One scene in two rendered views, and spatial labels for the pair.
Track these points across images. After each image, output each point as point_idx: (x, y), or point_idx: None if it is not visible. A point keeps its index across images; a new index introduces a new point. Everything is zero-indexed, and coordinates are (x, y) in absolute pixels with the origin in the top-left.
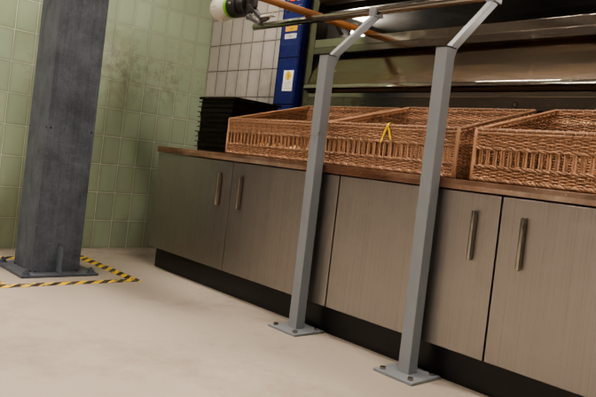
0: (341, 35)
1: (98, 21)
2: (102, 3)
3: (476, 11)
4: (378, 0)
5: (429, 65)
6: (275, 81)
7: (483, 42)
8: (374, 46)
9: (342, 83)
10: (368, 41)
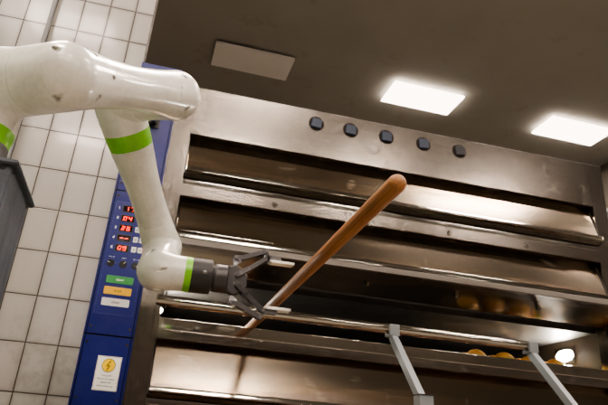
0: (165, 308)
1: (7, 263)
2: (19, 223)
3: (318, 312)
4: (246, 281)
5: (350, 381)
6: (64, 368)
7: (413, 366)
8: (270, 345)
9: (222, 390)
10: (259, 336)
